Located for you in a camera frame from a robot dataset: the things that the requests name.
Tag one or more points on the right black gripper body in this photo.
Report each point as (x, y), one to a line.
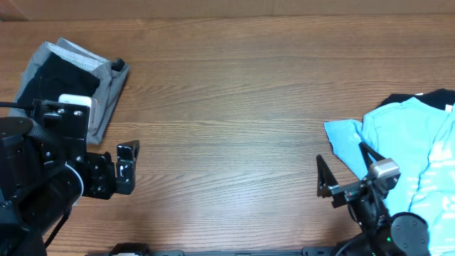
(370, 208)

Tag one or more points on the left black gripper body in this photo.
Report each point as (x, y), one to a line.
(97, 176)

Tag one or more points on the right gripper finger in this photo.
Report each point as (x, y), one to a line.
(326, 181)
(370, 157)

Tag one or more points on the black t-shirt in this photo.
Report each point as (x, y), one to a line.
(56, 77)

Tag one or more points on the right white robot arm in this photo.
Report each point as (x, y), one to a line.
(381, 233)

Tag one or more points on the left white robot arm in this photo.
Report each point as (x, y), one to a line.
(40, 184)

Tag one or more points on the light blue t-shirt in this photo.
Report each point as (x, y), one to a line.
(420, 139)

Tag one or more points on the grey folded shorts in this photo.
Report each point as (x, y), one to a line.
(112, 75)

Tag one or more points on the black garment under blue shirt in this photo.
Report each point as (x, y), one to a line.
(438, 99)

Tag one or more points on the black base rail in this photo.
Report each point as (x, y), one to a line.
(141, 249)

